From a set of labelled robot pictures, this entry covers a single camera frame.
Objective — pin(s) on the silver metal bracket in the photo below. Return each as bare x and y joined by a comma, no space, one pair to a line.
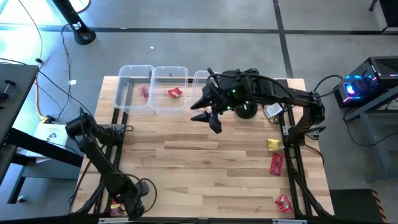
115,221
289,221

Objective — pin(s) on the black computer with coloured lights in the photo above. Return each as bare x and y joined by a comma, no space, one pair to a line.
357,84

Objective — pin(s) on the grey metal side table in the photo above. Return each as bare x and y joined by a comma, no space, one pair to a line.
382,102

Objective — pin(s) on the black mat with striped edge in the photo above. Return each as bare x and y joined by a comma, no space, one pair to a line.
351,205

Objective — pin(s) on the red Skittles candy pack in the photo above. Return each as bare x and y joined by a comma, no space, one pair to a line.
283,204
174,92

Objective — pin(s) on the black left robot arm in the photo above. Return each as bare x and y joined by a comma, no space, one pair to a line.
105,168

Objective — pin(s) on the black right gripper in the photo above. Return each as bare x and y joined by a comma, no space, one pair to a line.
231,93

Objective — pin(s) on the black adapter with white label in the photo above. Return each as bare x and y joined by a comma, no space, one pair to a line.
273,110

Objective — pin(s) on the black side desk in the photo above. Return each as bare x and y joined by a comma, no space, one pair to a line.
15,93

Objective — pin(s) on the clear plastic container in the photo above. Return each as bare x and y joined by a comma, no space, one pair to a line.
130,102
168,105
199,84

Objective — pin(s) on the long red candy bar pack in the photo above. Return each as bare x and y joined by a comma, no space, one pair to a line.
276,165

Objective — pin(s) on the black metal table frame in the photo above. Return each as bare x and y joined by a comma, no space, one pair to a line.
292,168

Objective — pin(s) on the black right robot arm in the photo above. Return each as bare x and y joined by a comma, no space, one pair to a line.
295,99

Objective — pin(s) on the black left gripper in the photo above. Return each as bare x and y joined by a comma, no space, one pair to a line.
133,207

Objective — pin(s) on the black floor stand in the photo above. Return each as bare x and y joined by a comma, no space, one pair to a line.
82,34

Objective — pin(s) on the black furniture piece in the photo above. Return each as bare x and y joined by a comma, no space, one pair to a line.
391,12

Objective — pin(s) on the black clamp knob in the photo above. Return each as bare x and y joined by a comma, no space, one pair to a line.
7,84

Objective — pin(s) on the small white floor tag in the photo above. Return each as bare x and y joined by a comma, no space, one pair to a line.
72,82

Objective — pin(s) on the white printed paper box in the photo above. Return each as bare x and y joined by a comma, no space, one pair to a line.
49,133

